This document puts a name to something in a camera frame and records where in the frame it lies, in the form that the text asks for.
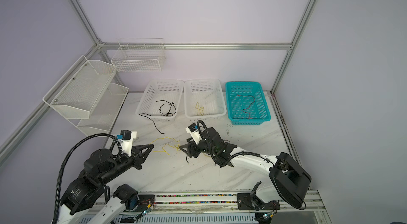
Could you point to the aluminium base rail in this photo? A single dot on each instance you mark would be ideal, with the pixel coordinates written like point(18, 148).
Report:
point(194, 205)

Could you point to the white wire wall basket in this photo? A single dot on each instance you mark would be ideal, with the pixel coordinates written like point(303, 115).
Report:
point(139, 55)

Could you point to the aluminium frame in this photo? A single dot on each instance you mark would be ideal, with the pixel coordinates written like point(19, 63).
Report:
point(13, 142)

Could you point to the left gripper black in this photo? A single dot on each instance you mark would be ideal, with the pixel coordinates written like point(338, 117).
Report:
point(138, 158)

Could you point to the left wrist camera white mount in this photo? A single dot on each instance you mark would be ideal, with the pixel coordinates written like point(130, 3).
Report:
point(125, 140)

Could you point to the left white plastic basket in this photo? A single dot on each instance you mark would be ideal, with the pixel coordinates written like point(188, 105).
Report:
point(161, 99)

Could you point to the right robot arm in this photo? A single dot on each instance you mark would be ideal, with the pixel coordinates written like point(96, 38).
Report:
point(289, 181)

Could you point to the white mesh two-tier shelf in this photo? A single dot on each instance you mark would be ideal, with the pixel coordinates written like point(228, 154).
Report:
point(87, 96)

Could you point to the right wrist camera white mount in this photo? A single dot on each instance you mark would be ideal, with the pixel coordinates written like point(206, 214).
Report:
point(194, 132)

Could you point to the white plastic basket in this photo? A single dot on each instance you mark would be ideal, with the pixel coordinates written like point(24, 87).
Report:
point(204, 99)
point(161, 99)

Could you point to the teal plastic basket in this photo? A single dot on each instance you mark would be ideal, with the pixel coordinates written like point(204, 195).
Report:
point(246, 103)

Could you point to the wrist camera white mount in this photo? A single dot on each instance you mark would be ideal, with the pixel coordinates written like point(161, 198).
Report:
point(194, 132)
point(125, 140)

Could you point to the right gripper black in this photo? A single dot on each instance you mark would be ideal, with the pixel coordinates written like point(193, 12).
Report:
point(191, 149)

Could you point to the middle white plastic basket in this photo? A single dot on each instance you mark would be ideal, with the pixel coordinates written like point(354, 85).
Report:
point(204, 99)

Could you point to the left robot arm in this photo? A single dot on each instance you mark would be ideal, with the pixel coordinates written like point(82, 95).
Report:
point(102, 167)

